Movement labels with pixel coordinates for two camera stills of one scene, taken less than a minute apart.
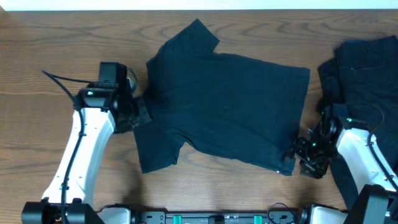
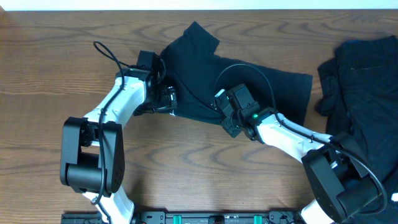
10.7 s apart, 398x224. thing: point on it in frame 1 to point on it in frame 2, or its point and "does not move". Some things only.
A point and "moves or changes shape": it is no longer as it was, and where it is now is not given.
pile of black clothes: x=362 y=78 does not move
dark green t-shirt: x=245 y=109 moves or changes shape
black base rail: x=171 y=217 does not move
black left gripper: x=120 y=127 to x=167 y=103
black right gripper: x=316 y=171 to x=225 y=122
